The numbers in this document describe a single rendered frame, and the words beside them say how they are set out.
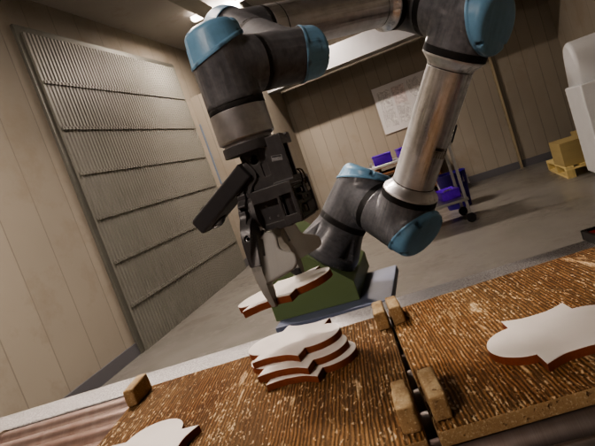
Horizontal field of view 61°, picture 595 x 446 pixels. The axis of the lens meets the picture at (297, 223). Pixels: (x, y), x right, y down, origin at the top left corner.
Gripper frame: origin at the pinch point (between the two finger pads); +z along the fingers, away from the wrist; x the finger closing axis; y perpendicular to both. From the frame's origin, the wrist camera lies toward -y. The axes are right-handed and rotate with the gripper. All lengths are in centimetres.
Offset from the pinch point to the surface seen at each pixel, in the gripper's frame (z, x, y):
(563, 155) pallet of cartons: 75, 623, 101
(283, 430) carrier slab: 10.6, -17.1, 3.0
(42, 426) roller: 13, -3, -51
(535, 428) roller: 12.3, -18.3, 27.2
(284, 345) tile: 7.7, -0.6, -2.5
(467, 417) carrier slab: 10.4, -18.6, 22.1
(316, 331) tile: 7.7, 2.4, 1.4
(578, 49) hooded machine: -35, 551, 132
